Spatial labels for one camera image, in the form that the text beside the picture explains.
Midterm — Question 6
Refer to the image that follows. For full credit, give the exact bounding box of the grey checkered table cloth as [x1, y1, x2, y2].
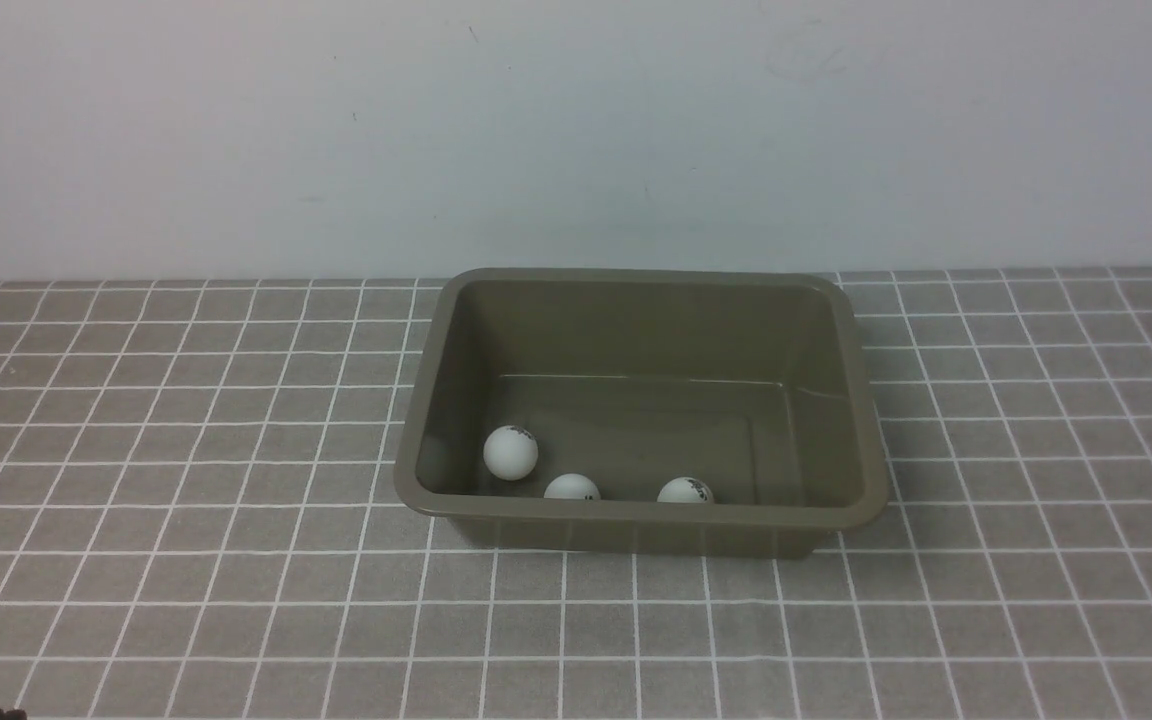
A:
[0, 266, 1152, 719]

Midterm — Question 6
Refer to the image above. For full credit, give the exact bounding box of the white ping-pong ball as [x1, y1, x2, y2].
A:
[543, 473, 602, 501]
[655, 477, 717, 503]
[483, 425, 539, 482]

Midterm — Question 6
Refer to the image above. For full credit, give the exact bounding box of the olive green plastic bin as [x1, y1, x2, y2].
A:
[393, 268, 890, 559]

